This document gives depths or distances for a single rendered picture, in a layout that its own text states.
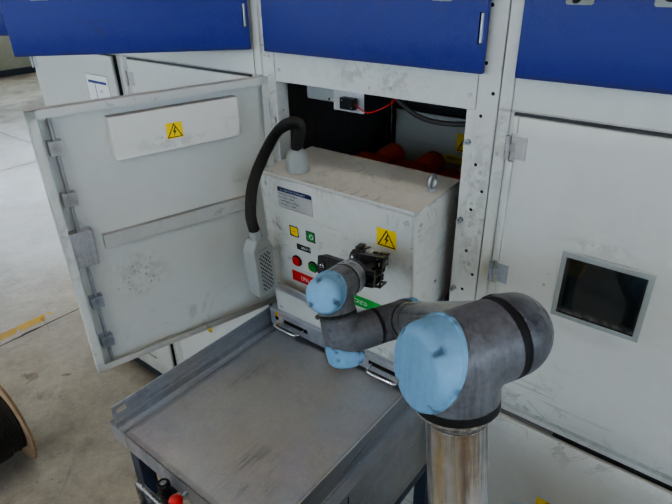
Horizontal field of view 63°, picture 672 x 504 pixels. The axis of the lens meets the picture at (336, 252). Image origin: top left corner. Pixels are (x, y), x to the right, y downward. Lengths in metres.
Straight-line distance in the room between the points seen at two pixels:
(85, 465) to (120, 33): 1.78
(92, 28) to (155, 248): 0.61
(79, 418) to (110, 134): 1.74
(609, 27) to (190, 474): 1.25
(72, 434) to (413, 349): 2.30
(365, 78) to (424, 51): 0.19
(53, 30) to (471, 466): 1.46
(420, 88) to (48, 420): 2.31
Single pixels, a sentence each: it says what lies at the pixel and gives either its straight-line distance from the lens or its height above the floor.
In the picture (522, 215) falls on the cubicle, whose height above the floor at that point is 1.37.
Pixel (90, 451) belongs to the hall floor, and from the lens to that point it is 2.74.
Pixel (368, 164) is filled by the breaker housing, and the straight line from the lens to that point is 1.50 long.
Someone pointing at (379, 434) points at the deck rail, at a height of 0.85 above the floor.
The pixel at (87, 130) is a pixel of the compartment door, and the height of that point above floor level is 1.51.
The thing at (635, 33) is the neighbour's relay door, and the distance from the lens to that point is 1.12.
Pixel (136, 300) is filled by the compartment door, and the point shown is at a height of 1.01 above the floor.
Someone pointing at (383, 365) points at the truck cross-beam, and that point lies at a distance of 1.53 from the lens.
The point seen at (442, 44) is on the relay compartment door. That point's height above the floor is 1.70.
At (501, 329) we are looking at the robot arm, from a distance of 0.72.
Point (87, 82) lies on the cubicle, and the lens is 2.40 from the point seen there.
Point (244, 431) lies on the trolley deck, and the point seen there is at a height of 0.82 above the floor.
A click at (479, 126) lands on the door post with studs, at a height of 1.54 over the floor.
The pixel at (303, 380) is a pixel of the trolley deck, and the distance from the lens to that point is 1.58.
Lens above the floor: 1.86
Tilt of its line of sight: 28 degrees down
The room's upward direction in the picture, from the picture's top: 1 degrees counter-clockwise
